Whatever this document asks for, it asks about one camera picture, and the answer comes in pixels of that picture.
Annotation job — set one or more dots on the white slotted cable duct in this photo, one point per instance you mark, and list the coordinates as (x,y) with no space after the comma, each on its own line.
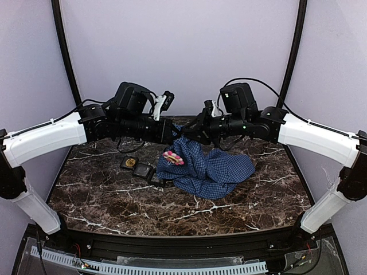
(134,265)

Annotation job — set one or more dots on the blue checkered shirt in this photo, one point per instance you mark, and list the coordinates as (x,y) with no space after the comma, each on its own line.
(210,176)

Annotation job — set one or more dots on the black frame post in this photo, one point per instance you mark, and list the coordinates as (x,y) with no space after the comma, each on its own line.
(301,15)
(62,41)

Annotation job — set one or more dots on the gold round brooch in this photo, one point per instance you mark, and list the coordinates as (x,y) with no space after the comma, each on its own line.
(130,162)

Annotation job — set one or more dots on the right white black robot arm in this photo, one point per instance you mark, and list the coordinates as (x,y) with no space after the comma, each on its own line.
(280,125)

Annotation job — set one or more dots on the middle black display frame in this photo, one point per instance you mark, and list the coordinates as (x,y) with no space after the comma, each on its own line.
(142,170)

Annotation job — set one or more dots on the right black frame post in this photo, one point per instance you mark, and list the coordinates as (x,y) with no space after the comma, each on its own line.
(301,15)

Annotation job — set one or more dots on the left black frame post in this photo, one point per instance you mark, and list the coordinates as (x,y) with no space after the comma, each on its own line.
(62,41)

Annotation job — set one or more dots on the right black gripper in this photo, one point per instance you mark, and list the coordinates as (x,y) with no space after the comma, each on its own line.
(203,129)

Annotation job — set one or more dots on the pink flower brooch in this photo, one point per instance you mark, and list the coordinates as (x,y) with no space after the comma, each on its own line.
(173,158)

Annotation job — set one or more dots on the right black display frame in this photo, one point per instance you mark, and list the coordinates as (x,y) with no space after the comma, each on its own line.
(155,181)

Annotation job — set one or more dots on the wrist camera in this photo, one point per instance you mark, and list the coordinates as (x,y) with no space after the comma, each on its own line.
(162,103)
(212,108)

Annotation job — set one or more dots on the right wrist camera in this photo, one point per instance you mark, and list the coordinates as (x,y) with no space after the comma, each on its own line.
(212,108)

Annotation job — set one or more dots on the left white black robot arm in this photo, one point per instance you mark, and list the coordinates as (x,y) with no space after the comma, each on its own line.
(134,112)

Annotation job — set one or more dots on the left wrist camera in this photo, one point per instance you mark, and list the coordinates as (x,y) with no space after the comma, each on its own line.
(162,103)

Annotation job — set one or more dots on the black aluminium front rail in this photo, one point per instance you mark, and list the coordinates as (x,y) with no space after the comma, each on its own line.
(260,244)

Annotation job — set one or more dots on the left black display frame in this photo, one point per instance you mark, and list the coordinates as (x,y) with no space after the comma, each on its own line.
(123,165)

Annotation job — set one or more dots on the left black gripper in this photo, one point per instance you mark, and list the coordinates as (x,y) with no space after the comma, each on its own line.
(168,130)

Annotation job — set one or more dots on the black display frame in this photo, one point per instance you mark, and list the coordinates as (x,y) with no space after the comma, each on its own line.
(142,170)
(123,165)
(155,181)

